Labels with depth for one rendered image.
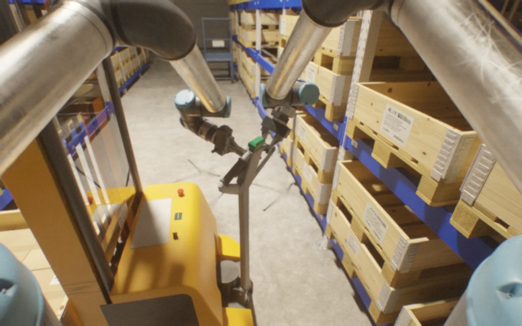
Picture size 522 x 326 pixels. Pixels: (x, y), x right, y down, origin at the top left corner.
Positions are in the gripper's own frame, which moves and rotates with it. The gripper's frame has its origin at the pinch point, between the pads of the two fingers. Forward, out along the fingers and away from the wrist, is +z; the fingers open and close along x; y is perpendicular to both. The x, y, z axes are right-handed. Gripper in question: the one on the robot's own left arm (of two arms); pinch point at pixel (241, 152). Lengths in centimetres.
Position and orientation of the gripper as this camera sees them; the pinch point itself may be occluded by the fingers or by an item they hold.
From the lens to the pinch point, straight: 117.7
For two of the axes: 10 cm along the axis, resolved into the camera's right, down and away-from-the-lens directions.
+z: 8.1, 5.1, -3.0
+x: 2.5, -7.6, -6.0
